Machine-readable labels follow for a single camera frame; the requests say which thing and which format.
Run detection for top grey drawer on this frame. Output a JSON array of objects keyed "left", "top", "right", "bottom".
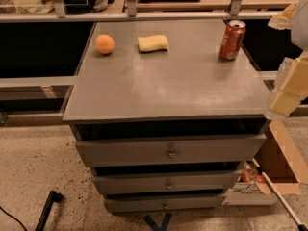
[{"left": 76, "top": 134, "right": 266, "bottom": 167}]

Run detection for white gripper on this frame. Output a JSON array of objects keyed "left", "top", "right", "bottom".
[{"left": 265, "top": 0, "right": 308, "bottom": 120}]

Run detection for grey drawer cabinet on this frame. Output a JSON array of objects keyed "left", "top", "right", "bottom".
[{"left": 64, "top": 20, "right": 269, "bottom": 213}]

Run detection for blue tape on floor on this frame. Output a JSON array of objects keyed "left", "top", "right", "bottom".
[{"left": 142, "top": 212, "right": 173, "bottom": 231}]

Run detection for red snack bag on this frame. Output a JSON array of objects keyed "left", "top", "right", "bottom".
[{"left": 241, "top": 162, "right": 266, "bottom": 183}]

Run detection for orange fruit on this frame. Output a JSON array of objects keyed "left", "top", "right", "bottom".
[{"left": 95, "top": 35, "right": 115, "bottom": 55}]

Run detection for black bar on floor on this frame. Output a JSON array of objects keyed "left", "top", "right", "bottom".
[{"left": 35, "top": 191, "right": 64, "bottom": 231}]

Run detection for white stick with black tip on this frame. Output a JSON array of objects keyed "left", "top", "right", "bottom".
[{"left": 252, "top": 158, "right": 308, "bottom": 231}]

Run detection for black cable on floor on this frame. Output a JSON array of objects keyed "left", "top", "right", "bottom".
[{"left": 0, "top": 205, "right": 29, "bottom": 231}]

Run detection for yellow sponge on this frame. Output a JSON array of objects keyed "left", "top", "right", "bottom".
[{"left": 138, "top": 35, "right": 169, "bottom": 52}]

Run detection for brown cardboard box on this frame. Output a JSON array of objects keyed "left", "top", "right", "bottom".
[{"left": 223, "top": 121, "right": 308, "bottom": 205}]

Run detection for bottom grey drawer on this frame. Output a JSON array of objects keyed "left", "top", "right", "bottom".
[{"left": 104, "top": 194, "right": 225, "bottom": 214}]

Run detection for grey drawer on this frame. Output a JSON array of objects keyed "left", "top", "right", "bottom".
[
  {"left": 93, "top": 170, "right": 240, "bottom": 195},
  {"left": 104, "top": 194, "right": 225, "bottom": 214},
  {"left": 76, "top": 134, "right": 266, "bottom": 167}
]

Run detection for red coke can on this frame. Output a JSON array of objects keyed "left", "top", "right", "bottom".
[{"left": 219, "top": 20, "right": 246, "bottom": 61}]

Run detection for middle grey drawer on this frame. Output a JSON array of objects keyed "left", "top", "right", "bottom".
[{"left": 93, "top": 170, "right": 240, "bottom": 195}]

